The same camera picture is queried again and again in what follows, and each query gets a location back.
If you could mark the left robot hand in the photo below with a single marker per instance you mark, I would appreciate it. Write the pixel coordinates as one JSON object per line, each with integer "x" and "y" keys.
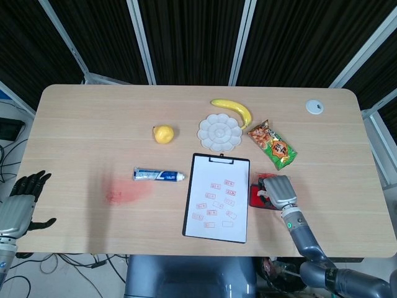
{"x": 15, "y": 212}

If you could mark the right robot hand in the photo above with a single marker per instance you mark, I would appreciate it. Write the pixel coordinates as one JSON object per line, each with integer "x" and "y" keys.
{"x": 280, "y": 191}

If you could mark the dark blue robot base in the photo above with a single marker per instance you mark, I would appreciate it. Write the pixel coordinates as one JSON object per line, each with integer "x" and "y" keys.
{"x": 186, "y": 276}

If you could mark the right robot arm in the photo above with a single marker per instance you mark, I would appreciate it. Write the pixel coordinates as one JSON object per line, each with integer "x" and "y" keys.
{"x": 302, "y": 236}

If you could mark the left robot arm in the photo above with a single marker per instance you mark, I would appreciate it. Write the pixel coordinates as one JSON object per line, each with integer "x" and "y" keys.
{"x": 6, "y": 254}

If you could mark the red ink pad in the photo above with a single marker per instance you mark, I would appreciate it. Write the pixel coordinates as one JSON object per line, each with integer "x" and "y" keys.
{"x": 253, "y": 201}

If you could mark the green orange snack bag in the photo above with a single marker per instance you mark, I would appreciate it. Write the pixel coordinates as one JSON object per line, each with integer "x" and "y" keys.
{"x": 273, "y": 144}

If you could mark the black clipboard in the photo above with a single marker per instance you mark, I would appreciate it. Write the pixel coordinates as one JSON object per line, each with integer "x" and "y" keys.
{"x": 229, "y": 160}

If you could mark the white stamped paper sheet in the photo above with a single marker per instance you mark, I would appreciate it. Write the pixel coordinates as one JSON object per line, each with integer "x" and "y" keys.
{"x": 214, "y": 174}

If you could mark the white flower paint palette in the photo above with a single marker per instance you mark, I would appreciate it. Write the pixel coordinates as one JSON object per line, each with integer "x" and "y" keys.
{"x": 220, "y": 132}

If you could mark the black trash bin bag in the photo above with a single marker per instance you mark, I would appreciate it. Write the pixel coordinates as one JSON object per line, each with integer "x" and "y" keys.
{"x": 279, "y": 276}

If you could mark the black box device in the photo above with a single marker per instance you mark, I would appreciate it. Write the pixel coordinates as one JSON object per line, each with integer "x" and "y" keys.
{"x": 9, "y": 127}

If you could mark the yellow banana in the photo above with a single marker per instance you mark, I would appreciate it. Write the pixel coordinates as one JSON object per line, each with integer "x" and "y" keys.
{"x": 239, "y": 108}

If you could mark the blue white toothpaste tube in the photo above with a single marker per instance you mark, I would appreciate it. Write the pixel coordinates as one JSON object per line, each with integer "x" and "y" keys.
{"x": 155, "y": 175}

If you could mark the yellow lemon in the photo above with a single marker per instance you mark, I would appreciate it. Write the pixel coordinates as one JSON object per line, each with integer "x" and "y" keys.
{"x": 163, "y": 134}

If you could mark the white partition frame post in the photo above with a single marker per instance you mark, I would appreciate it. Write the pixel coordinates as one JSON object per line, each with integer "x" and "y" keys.
{"x": 380, "y": 130}
{"x": 363, "y": 52}
{"x": 66, "y": 46}
{"x": 15, "y": 96}
{"x": 243, "y": 40}
{"x": 141, "y": 40}

